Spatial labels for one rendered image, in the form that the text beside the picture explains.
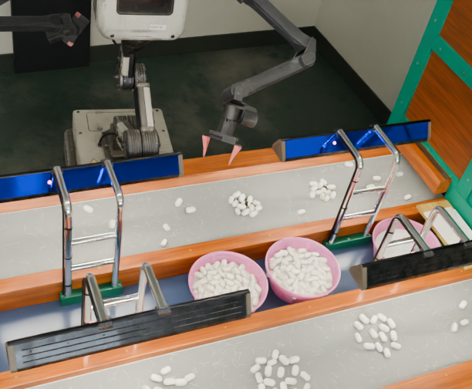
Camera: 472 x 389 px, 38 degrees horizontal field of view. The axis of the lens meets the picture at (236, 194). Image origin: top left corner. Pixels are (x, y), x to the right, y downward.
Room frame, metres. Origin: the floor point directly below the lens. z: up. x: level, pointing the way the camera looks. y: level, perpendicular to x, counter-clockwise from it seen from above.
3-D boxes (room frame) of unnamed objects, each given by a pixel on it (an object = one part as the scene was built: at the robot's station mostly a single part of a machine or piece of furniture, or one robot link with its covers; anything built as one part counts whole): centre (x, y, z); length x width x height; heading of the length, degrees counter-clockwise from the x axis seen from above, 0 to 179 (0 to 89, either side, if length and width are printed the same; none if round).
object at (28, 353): (1.02, 0.17, 1.08); 0.62 x 0.08 x 0.07; 121
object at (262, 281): (1.48, -0.04, 0.72); 0.27 x 0.27 x 0.10
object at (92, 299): (1.09, 0.22, 0.90); 0.20 x 0.19 x 0.45; 121
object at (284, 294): (1.62, -0.28, 0.72); 0.27 x 0.27 x 0.10
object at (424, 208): (1.96, -0.84, 0.77); 0.33 x 0.15 x 0.01; 31
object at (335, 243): (1.93, -0.41, 0.90); 0.20 x 0.19 x 0.45; 121
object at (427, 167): (2.28, -0.71, 0.83); 0.30 x 0.06 x 0.07; 31
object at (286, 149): (2.00, -0.37, 1.08); 0.62 x 0.08 x 0.07; 121
